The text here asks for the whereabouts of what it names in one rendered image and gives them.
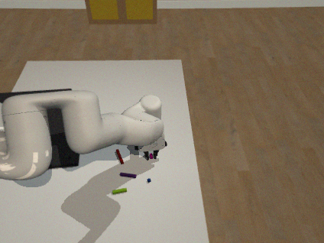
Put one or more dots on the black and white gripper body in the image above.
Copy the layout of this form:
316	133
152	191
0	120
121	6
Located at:
157	145

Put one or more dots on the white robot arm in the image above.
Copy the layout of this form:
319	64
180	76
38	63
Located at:
29	151

